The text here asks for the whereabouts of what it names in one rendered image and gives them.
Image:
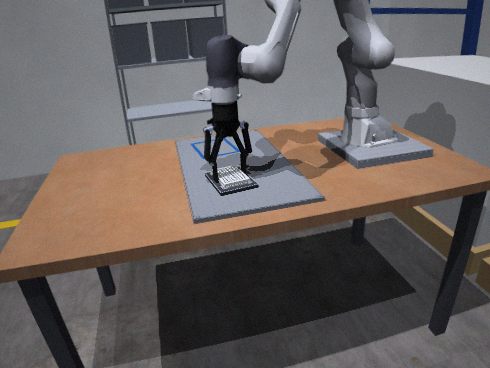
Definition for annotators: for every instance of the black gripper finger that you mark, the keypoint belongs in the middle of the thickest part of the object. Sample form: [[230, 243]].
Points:
[[244, 154], [207, 149]]

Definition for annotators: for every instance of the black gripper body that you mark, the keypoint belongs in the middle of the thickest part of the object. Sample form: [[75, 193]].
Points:
[[222, 113]]

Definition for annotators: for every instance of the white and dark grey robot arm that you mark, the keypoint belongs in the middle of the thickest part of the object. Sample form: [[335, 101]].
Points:
[[228, 60]]

